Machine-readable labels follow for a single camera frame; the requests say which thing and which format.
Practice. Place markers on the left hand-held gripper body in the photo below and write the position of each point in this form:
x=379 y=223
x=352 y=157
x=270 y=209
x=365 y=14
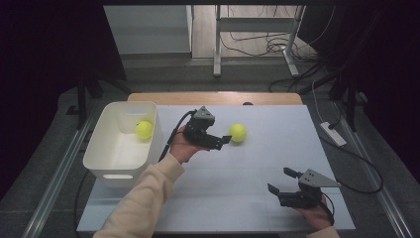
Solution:
x=201 y=132

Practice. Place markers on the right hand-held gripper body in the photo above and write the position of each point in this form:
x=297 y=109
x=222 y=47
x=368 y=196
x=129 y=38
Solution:
x=313 y=180

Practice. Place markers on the yellow tennis ball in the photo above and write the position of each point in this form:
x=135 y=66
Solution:
x=237 y=133
x=144 y=129

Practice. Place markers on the white plastic bin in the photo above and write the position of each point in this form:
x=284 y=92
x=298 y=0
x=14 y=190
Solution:
x=115 y=155

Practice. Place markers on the person's left hand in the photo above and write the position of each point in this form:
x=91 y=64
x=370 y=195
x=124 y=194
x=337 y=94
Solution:
x=181 y=147

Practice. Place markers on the person's right hand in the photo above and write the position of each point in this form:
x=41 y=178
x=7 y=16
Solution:
x=317 y=216

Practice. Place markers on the white board sheet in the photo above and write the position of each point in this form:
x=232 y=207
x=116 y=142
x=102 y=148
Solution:
x=264 y=158

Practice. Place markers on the wooden table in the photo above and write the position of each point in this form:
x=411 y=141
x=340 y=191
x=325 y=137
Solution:
x=214 y=98

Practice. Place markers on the white power strip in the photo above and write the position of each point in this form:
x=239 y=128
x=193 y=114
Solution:
x=333 y=134

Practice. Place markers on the black stand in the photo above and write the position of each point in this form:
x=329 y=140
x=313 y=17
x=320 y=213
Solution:
x=351 y=102
x=82 y=99

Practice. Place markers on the white cabinet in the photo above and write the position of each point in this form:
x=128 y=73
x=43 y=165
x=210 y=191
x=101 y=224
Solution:
x=148 y=29

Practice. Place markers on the aluminium rail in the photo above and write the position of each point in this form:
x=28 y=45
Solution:
x=56 y=185
x=379 y=191

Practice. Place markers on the metal desk frame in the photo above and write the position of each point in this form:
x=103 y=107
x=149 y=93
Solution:
x=254 y=24

